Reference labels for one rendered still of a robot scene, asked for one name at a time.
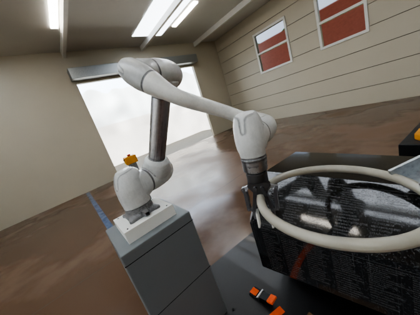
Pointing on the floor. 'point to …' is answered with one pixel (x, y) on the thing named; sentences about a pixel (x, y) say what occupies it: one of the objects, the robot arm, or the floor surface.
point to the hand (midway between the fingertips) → (265, 219)
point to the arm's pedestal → (170, 268)
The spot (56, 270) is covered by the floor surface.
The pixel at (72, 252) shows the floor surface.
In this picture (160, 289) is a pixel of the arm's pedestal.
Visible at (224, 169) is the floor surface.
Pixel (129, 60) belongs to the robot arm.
